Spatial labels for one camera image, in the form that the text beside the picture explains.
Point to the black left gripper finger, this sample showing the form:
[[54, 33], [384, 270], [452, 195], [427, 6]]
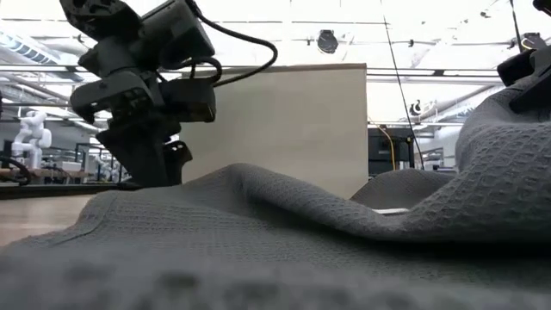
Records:
[[138, 155], [178, 159]]

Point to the dark grey towel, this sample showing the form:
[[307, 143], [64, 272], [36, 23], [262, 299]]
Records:
[[301, 241]]

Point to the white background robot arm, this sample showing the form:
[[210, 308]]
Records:
[[32, 133]]

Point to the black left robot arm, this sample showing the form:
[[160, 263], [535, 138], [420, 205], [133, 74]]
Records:
[[129, 30]]

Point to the round white ceiling fixture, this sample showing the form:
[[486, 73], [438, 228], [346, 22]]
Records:
[[416, 107]]

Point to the beige fabric storage box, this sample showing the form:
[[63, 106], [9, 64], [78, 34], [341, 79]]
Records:
[[292, 129]]

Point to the long thin black pole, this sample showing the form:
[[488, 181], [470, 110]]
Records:
[[403, 86]]

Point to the black background equipment box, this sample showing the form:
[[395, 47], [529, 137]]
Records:
[[381, 150]]

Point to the round grey ceiling fixture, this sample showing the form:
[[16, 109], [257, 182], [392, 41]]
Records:
[[327, 41]]

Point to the white sewn fabric label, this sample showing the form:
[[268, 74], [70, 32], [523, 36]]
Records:
[[391, 211]]

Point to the silver ventilation duct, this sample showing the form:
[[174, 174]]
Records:
[[26, 49]]

